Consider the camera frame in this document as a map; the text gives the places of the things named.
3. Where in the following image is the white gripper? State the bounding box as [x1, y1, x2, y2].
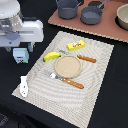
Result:
[0, 20, 44, 52]

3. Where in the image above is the yellow butter block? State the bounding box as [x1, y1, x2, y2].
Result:
[67, 40, 85, 51]

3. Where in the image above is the light blue milk carton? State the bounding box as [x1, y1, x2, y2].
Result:
[13, 48, 29, 63]

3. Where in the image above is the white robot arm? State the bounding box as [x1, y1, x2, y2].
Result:
[0, 0, 44, 52]

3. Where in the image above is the yellow toy banana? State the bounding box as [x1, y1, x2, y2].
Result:
[43, 52, 61, 62]

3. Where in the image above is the round wooden plate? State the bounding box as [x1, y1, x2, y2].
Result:
[55, 55, 82, 78]

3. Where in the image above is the dark grey pot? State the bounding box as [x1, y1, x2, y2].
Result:
[56, 0, 80, 19]

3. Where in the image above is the dark grey saucepan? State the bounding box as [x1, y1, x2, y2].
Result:
[81, 0, 109, 25]

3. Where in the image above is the beige bowl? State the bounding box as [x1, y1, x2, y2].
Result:
[117, 4, 128, 30]

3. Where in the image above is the knife with wooden handle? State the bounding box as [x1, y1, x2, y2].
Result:
[58, 49, 97, 63]

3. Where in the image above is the fork with wooden handle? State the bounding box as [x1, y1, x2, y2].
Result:
[43, 70, 84, 89]

